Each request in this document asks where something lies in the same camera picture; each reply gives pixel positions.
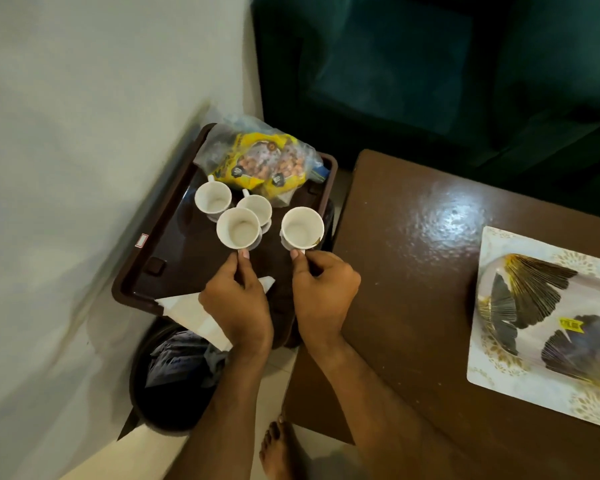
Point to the person's left hand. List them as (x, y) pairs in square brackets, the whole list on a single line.
[(240, 304)]

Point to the yellow snack packet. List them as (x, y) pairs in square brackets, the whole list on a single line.
[(260, 162)]

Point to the person's left thumb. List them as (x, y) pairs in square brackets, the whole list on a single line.
[(244, 267)]

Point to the black waste bin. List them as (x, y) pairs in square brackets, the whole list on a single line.
[(175, 379)]

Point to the person's left forearm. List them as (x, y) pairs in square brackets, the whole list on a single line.
[(220, 414)]

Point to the yellow sticker label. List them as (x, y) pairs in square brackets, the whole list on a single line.
[(571, 324)]

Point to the white leaf-print tray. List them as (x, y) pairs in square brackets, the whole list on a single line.
[(545, 329)]

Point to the person's right forearm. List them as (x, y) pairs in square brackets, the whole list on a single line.
[(380, 409)]

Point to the person's right thumb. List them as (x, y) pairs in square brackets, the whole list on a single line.
[(300, 267)]

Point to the person's right hand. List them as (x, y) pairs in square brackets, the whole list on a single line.
[(322, 294)]

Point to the dark green sofa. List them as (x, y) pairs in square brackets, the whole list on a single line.
[(430, 84)]

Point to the white paper napkin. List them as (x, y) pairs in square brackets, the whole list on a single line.
[(195, 314)]

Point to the person's foot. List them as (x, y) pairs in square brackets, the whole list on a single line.
[(277, 447)]

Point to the clear plastic bag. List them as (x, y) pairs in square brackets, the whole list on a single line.
[(220, 144)]

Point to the dark brown plastic tray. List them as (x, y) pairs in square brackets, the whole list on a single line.
[(180, 254)]

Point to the brown wooden table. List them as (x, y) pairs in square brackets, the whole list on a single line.
[(445, 319)]

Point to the white ceramic cup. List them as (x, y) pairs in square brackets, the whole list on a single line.
[(256, 208), (302, 228), (212, 198), (238, 228)]

